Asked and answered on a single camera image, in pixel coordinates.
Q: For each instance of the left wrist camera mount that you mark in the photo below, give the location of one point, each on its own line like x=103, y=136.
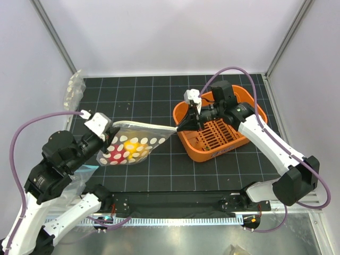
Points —
x=98, y=123

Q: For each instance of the clear polka dot zip bag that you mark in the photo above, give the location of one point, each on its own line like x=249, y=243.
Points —
x=134, y=142

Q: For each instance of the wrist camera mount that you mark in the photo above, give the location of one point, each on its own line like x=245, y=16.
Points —
x=98, y=123
x=192, y=95

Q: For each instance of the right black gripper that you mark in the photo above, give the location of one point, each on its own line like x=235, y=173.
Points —
x=192, y=122

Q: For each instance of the crumpled clear blue-zip bag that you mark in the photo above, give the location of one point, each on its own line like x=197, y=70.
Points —
x=77, y=185

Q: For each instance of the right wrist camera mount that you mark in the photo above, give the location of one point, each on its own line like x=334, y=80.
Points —
x=192, y=95

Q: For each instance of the white slotted cable duct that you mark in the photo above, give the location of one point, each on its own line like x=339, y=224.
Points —
x=237, y=220

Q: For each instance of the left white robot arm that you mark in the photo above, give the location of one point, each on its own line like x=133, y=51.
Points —
x=62, y=156

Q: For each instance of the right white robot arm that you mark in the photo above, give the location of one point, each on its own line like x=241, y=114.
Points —
x=297, y=172

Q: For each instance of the orange plastic basket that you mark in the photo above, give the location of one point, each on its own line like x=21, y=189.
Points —
x=215, y=137

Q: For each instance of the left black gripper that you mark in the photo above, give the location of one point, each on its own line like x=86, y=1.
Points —
x=111, y=133

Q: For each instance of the red toy strawberry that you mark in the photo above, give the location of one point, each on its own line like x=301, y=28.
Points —
x=116, y=155

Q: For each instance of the yellow toy fruit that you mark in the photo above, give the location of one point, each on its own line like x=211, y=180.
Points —
x=142, y=150
x=131, y=148

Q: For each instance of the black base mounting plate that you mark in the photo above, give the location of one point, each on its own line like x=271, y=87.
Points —
x=180, y=203

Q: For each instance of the spare polka dot bag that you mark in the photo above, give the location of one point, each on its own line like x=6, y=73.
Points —
x=74, y=91

